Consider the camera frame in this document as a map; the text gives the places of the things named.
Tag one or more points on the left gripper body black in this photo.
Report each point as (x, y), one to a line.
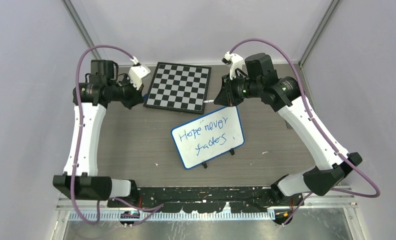
(125, 92)

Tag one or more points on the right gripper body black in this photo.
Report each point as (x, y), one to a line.
(243, 88)

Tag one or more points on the whiteboard with blue frame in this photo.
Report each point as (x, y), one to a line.
(208, 136)

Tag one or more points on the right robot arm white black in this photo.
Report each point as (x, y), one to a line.
(332, 165)

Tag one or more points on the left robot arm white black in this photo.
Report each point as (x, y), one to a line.
(80, 179)

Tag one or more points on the black white checkerboard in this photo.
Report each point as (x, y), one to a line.
(179, 87)

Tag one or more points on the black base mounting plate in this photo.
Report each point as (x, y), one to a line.
(197, 198)

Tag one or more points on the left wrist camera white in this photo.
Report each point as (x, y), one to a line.
(137, 73)

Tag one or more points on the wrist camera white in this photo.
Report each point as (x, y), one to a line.
(137, 73)
(234, 61)

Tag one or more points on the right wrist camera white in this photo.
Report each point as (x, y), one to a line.
(234, 61)

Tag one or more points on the aluminium front frame rail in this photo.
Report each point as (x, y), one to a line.
(343, 195)

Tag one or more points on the slotted cable duct strip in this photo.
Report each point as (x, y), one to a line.
(225, 215)

